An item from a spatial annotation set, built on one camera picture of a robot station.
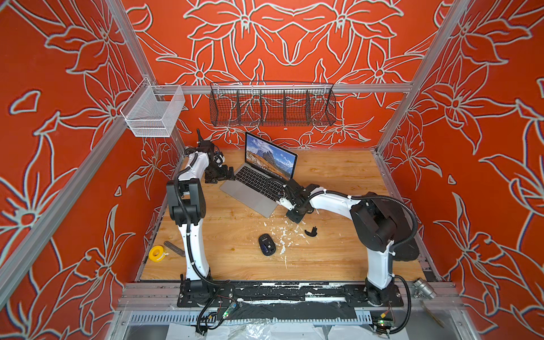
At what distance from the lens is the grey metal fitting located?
28.6 inches

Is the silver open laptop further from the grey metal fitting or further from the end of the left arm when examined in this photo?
the grey metal fitting

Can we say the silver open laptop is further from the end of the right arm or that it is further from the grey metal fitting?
the grey metal fitting

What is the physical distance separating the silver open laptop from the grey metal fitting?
61 cm

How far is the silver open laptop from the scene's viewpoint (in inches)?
38.2
